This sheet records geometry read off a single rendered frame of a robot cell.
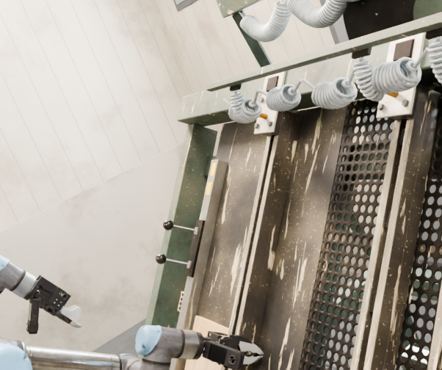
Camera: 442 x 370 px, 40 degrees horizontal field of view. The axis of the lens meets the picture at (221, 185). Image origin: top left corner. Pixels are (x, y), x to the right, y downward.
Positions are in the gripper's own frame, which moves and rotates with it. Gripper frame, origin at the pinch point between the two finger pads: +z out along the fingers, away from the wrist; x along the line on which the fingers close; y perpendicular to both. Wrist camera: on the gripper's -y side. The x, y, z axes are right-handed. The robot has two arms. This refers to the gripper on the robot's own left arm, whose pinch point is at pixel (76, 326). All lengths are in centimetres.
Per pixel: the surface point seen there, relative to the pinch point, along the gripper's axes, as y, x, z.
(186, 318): 21.9, -7.1, 28.5
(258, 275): 41, -47, 20
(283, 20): 126, -12, -6
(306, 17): 124, -28, -5
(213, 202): 60, -6, 13
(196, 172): 71, 18, 11
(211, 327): 23.3, -22.4, 29.9
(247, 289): 36, -47, 19
